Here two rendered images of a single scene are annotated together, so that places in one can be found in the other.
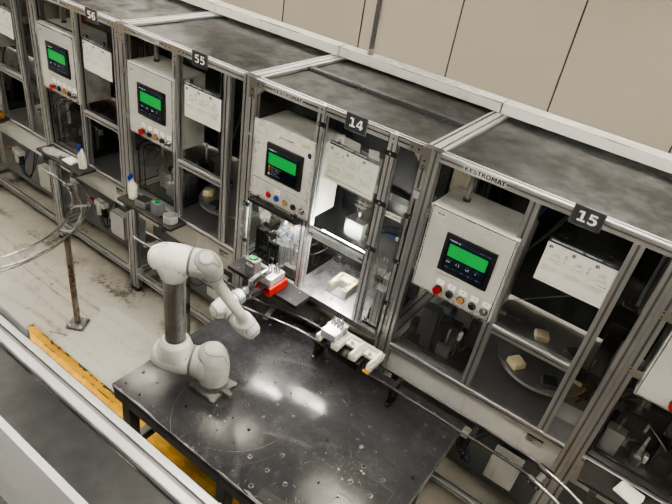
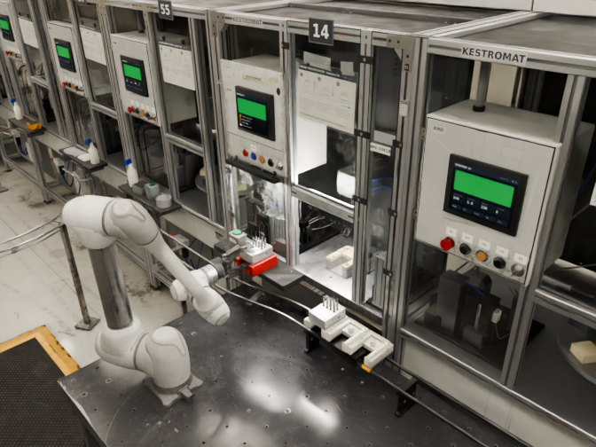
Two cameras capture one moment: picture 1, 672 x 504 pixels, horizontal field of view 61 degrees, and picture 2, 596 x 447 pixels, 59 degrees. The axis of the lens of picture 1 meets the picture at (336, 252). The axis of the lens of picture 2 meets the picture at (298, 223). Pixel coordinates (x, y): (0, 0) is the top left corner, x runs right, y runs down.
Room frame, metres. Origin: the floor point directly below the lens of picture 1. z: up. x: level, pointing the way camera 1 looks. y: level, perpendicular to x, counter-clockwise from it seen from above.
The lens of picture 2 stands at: (0.63, -0.46, 2.30)
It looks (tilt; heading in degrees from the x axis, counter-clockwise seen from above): 28 degrees down; 16
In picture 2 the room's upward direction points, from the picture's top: 1 degrees counter-clockwise
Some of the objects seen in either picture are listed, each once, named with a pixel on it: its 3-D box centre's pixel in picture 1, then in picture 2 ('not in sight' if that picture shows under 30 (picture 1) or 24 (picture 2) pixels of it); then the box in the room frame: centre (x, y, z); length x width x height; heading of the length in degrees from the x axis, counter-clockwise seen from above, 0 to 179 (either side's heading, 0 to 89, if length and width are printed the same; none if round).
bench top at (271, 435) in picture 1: (291, 406); (268, 414); (2.01, 0.08, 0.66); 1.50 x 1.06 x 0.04; 59
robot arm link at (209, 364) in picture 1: (211, 362); (165, 353); (2.04, 0.52, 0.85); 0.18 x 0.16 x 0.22; 88
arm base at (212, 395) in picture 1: (215, 383); (175, 381); (2.03, 0.49, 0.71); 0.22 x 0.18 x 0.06; 59
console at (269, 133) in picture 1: (294, 164); (272, 113); (2.89, 0.31, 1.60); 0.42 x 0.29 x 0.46; 59
